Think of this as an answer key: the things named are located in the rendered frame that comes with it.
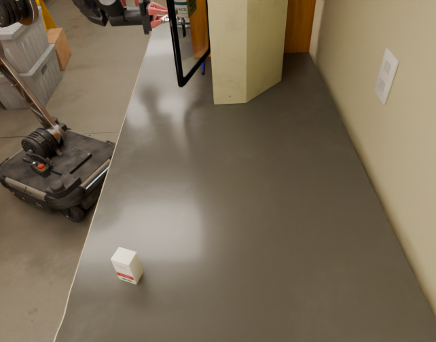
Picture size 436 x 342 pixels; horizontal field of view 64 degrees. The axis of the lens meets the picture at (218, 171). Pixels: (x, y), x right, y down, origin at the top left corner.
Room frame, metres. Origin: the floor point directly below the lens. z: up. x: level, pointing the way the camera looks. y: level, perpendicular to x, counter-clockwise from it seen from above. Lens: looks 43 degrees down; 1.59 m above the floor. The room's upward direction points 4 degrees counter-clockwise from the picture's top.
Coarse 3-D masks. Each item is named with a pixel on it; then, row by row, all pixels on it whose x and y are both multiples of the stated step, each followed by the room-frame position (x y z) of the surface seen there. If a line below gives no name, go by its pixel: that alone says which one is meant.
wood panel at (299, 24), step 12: (288, 0) 1.39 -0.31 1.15; (300, 0) 1.39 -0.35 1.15; (312, 0) 1.39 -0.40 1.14; (288, 12) 1.39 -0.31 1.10; (300, 12) 1.39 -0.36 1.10; (312, 12) 1.39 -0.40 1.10; (288, 24) 1.39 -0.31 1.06; (300, 24) 1.39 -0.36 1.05; (312, 24) 1.39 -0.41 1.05; (288, 36) 1.39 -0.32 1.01; (300, 36) 1.39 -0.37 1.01; (288, 48) 1.39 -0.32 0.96; (300, 48) 1.39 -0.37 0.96
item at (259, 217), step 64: (128, 128) 0.92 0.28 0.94; (192, 128) 0.90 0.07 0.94; (256, 128) 0.88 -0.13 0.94; (320, 128) 0.86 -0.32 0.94; (128, 192) 0.64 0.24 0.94; (192, 192) 0.62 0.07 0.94; (256, 192) 0.61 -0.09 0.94; (320, 192) 0.59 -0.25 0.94; (192, 256) 0.43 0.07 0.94; (256, 256) 0.42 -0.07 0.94; (320, 256) 0.41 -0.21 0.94; (384, 256) 0.40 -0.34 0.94; (64, 320) 0.31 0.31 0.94; (128, 320) 0.30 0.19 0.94; (192, 320) 0.29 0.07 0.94; (256, 320) 0.28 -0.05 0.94; (320, 320) 0.28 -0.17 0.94; (384, 320) 0.27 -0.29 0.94
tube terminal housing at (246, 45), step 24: (216, 0) 1.03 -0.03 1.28; (240, 0) 1.03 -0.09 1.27; (264, 0) 1.08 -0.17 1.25; (216, 24) 1.03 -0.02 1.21; (240, 24) 1.03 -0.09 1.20; (264, 24) 1.08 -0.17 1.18; (216, 48) 1.03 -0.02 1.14; (240, 48) 1.03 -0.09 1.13; (264, 48) 1.09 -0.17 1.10; (216, 72) 1.03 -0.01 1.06; (240, 72) 1.03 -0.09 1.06; (264, 72) 1.09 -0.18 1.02; (216, 96) 1.03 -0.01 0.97; (240, 96) 1.03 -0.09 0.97
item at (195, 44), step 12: (180, 0) 1.13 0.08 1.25; (192, 0) 1.21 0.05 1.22; (204, 0) 1.31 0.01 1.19; (168, 12) 1.06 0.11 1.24; (180, 12) 1.12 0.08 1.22; (192, 12) 1.20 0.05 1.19; (204, 12) 1.30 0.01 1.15; (180, 24) 1.11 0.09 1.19; (192, 24) 1.19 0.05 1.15; (204, 24) 1.29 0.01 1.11; (180, 36) 1.10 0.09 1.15; (192, 36) 1.18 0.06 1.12; (204, 36) 1.28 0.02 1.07; (180, 48) 1.09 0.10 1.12; (192, 48) 1.18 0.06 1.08; (204, 48) 1.28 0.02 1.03; (192, 60) 1.17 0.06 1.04
